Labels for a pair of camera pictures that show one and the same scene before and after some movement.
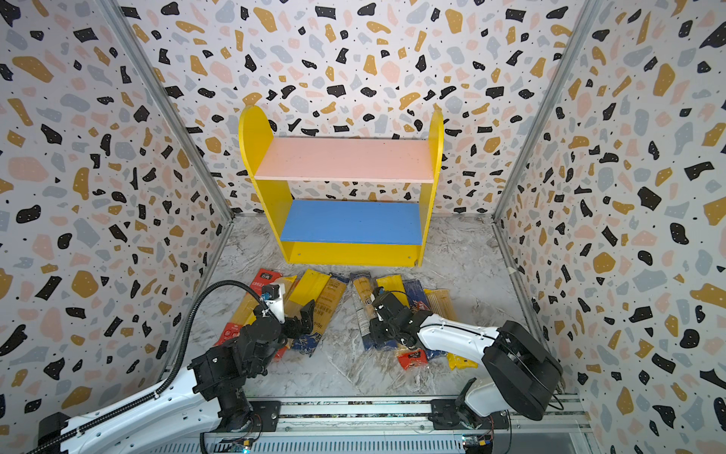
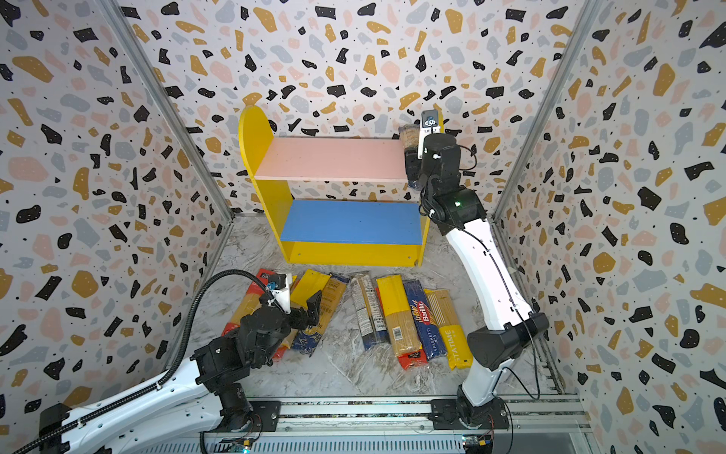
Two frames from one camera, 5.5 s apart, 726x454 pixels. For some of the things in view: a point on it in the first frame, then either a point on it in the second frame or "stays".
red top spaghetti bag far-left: (245, 314) stays
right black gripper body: (383, 312) to (417, 172)
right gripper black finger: (379, 331) to (414, 165)
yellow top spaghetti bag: (305, 292) stays
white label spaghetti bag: (363, 286) stays
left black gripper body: (289, 329) stays
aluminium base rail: (403, 427) stays
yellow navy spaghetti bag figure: (363, 284) to (409, 135)
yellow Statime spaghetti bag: (440, 304) stays
